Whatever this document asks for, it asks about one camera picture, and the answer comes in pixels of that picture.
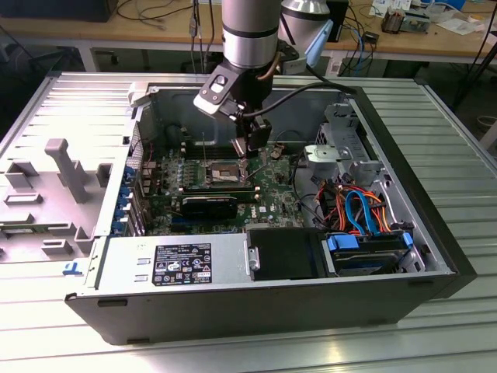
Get white papers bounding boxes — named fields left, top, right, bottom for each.
left=436, top=11, right=486, bottom=37

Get silver CPU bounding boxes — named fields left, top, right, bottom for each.
left=231, top=138, right=249, bottom=159

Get green motherboard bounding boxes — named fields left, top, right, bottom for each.
left=141, top=141, right=310, bottom=236

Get silver metal drive cage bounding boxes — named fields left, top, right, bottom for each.
left=302, top=103, right=384, bottom=187

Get black wire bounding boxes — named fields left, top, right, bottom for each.
left=290, top=153, right=323, bottom=230

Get black RAM slot bank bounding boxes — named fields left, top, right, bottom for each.
left=180, top=138, right=255, bottom=159
left=180, top=183, right=261, bottom=197

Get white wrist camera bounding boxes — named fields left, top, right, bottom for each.
left=193, top=73, right=238, bottom=116

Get grey case latch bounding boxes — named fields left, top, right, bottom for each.
left=127, top=82, right=151, bottom=108

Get silver power supply unit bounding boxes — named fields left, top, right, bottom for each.
left=83, top=232, right=249, bottom=291

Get green RAM stick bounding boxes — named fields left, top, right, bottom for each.
left=0, top=227, right=50, bottom=235

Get wooden desk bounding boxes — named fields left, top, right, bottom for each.
left=0, top=0, right=497, bottom=65

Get large dark box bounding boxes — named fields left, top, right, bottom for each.
left=0, top=0, right=113, bottom=23

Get CPU socket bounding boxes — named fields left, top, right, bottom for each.
left=205, top=157, right=252, bottom=188

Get blue flat data wire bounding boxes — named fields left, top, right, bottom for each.
left=345, top=188, right=384, bottom=238

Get black PC case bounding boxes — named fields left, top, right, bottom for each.
left=64, top=79, right=478, bottom=347

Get hard disk in blue carrier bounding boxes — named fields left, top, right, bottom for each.
left=321, top=232, right=415, bottom=277

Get grey parts rack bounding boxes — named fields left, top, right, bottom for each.
left=0, top=138, right=116, bottom=265

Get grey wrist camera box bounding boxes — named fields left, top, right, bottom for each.
left=277, top=48, right=308, bottom=75

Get pale round container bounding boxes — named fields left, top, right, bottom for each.
left=477, top=115, right=497, bottom=135

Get hanging cable with plug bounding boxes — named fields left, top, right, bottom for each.
left=188, top=0, right=203, bottom=75

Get grey electronic device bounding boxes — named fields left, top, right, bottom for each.
left=401, top=11, right=432, bottom=34

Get black upright box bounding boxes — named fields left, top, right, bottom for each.
left=328, top=0, right=350, bottom=43

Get black graphics card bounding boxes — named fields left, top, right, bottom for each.
left=179, top=193, right=238, bottom=219

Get brown transformer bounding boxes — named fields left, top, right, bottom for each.
left=381, top=9, right=407, bottom=34

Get orange wire bundle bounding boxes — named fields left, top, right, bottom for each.
left=318, top=184, right=393, bottom=234

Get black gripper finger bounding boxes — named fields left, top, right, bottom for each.
left=235, top=103, right=252, bottom=141
left=246, top=116, right=272, bottom=153

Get black camera cable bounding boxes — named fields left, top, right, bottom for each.
left=238, top=83, right=358, bottom=117

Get blue network cable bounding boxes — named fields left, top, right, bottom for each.
left=355, top=21, right=370, bottom=73

